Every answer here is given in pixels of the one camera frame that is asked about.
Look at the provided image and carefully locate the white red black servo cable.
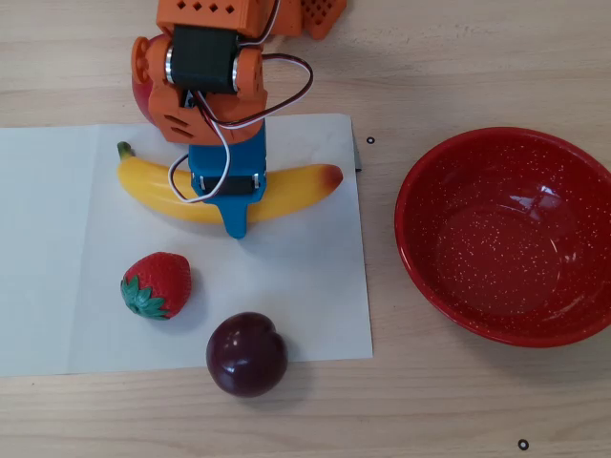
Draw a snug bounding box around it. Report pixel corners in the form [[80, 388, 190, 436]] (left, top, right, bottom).
[[167, 0, 315, 204]]

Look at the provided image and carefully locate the white paper sheet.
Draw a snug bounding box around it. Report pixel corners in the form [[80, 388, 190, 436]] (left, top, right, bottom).
[[0, 113, 374, 378]]

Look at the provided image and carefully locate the red toy apple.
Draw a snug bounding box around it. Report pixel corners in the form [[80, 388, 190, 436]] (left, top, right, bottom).
[[132, 32, 167, 126]]

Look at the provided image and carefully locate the yellow toy banana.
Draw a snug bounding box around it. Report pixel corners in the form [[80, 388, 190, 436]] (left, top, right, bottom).
[[116, 141, 345, 225]]

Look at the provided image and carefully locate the orange robot base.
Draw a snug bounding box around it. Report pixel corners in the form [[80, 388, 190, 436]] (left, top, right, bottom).
[[279, 0, 348, 41]]

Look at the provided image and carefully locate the red speckled enamel bowl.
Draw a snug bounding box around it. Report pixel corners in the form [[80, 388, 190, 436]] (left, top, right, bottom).
[[393, 126, 611, 348]]

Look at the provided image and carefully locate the dark purple toy plum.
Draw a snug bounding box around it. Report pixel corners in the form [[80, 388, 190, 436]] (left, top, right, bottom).
[[205, 311, 289, 399]]

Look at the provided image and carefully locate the red toy strawberry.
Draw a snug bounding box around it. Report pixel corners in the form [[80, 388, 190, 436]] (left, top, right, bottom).
[[119, 251, 193, 321]]

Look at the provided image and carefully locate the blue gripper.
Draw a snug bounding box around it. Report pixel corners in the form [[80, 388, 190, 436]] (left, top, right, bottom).
[[187, 121, 268, 240]]

